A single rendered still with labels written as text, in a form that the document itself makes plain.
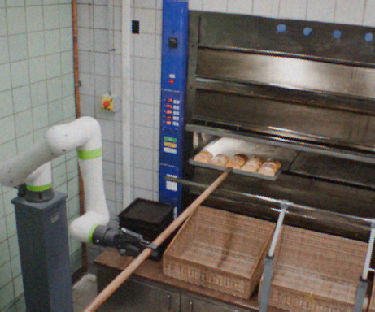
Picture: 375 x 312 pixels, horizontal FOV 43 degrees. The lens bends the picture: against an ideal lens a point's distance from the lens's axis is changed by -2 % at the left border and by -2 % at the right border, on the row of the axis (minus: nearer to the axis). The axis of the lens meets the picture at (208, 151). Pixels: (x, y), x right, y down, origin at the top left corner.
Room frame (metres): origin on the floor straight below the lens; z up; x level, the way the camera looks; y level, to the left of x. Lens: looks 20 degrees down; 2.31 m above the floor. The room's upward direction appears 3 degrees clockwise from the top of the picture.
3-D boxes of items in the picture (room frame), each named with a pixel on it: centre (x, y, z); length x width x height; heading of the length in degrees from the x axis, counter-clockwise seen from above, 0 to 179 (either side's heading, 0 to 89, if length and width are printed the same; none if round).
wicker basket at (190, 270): (2.59, -0.11, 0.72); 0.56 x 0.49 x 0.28; 68
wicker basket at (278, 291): (2.38, -0.66, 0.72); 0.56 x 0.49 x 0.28; 70
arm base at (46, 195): (2.22, 0.90, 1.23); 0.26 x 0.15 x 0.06; 68
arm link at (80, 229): (1.90, 0.53, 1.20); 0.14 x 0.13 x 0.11; 69
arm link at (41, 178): (2.18, 0.85, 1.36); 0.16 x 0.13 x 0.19; 153
